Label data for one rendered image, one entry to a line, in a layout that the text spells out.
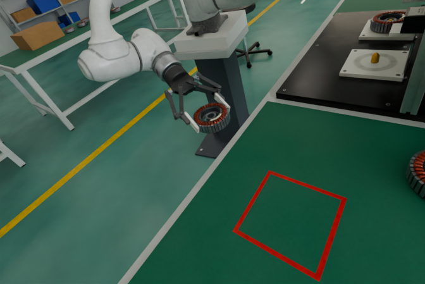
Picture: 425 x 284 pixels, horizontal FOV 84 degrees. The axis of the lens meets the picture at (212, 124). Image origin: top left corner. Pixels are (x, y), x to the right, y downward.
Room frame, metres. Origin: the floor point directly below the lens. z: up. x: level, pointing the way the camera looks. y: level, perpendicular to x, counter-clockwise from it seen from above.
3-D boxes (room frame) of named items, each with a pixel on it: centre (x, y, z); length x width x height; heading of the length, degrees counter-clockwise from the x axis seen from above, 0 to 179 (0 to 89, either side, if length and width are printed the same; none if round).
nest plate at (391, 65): (0.55, -0.51, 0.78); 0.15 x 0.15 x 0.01; 42
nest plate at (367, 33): (0.71, -0.69, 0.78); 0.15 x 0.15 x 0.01; 42
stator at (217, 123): (0.58, 0.00, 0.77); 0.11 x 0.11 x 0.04
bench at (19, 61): (3.19, 0.90, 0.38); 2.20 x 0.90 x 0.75; 132
